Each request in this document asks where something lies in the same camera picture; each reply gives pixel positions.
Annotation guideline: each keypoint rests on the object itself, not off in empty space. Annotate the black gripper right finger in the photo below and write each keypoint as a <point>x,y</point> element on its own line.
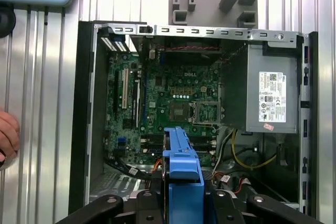
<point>223,208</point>

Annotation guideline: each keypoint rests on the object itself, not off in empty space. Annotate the person's hand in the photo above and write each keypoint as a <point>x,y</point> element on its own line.
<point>9,134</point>

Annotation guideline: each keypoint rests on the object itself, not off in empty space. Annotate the black expansion slot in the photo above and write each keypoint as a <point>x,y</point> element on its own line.
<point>115,93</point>

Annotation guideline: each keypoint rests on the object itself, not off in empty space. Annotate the black open PC case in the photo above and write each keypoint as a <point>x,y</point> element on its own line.
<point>81,103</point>

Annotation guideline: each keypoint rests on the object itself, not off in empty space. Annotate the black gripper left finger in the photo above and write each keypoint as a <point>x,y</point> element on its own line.
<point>147,208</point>

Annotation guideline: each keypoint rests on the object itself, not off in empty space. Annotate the RAM stick blue label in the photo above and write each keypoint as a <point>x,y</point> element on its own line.
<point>155,153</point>

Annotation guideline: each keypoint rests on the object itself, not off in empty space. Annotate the metal socket cover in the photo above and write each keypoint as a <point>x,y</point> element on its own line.
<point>193,113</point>

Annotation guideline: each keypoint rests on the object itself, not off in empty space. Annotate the black round object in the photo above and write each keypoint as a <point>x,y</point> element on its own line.
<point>6,22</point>

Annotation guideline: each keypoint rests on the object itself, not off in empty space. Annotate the white expansion slot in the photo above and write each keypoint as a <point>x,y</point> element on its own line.
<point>125,90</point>

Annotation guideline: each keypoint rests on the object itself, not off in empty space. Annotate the CPU socket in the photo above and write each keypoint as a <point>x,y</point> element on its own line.
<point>179,112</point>

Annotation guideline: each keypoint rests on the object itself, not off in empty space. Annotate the grey parts rack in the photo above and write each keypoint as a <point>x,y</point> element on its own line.
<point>210,11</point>

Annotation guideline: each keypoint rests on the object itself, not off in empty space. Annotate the perforated metal disk bay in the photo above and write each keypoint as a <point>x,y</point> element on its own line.
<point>110,184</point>

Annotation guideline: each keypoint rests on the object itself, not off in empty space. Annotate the black RAM slot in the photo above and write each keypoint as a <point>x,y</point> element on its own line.
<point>152,148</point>
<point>152,142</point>
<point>152,137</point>

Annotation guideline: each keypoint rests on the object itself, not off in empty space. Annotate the grey power supply unit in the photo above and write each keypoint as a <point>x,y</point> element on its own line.
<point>252,98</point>

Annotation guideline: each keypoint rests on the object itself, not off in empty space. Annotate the green motherboard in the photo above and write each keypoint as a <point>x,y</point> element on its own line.
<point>157,95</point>

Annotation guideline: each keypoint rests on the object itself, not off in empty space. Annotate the black case fan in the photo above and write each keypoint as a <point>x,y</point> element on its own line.
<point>189,54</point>

